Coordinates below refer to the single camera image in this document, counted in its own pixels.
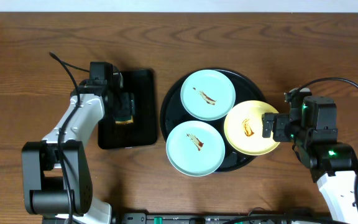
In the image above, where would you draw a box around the yellow green scrub sponge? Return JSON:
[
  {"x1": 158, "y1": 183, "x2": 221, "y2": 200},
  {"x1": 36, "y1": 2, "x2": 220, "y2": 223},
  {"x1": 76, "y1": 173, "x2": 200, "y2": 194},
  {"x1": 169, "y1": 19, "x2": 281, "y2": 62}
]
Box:
[{"x1": 114, "y1": 91, "x2": 135, "y2": 125}]

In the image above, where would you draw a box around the yellow plate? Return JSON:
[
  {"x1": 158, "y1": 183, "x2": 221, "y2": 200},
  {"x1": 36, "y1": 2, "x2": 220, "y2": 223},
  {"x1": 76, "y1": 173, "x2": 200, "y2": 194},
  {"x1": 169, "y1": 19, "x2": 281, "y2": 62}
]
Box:
[{"x1": 224, "y1": 100, "x2": 280, "y2": 156}]

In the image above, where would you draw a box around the mint plate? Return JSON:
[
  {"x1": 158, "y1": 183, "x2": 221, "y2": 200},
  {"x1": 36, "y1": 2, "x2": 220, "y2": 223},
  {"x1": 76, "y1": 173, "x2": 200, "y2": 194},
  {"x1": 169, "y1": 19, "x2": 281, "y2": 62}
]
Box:
[
  {"x1": 166, "y1": 121, "x2": 226, "y2": 177},
  {"x1": 180, "y1": 70, "x2": 236, "y2": 121}
]

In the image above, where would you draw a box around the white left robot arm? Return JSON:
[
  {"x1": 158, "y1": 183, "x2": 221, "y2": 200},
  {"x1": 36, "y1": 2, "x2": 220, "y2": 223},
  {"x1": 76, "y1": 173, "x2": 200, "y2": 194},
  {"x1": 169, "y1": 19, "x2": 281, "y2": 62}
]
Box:
[{"x1": 21, "y1": 72, "x2": 124, "y2": 223}]

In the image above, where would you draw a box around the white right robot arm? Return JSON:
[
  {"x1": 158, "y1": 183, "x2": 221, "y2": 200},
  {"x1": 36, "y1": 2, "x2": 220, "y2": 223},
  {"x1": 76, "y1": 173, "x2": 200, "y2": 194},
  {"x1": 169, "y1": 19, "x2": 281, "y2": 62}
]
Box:
[{"x1": 262, "y1": 110, "x2": 358, "y2": 223}]

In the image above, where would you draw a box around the black rectangular water tray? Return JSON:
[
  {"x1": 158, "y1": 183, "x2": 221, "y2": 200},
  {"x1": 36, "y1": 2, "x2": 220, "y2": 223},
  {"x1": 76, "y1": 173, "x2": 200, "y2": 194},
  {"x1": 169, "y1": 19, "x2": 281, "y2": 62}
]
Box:
[{"x1": 98, "y1": 69, "x2": 158, "y2": 149}]

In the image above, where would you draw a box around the black round serving tray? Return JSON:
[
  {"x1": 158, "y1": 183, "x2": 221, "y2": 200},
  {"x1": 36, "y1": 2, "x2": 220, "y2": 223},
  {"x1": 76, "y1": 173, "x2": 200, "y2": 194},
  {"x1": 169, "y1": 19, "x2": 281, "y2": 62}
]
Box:
[{"x1": 160, "y1": 68, "x2": 267, "y2": 172}]

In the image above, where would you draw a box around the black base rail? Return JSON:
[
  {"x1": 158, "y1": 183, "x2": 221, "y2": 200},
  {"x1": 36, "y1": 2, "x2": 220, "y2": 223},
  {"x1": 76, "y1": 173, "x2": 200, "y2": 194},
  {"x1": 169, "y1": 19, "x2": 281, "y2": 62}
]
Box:
[{"x1": 118, "y1": 212, "x2": 332, "y2": 224}]

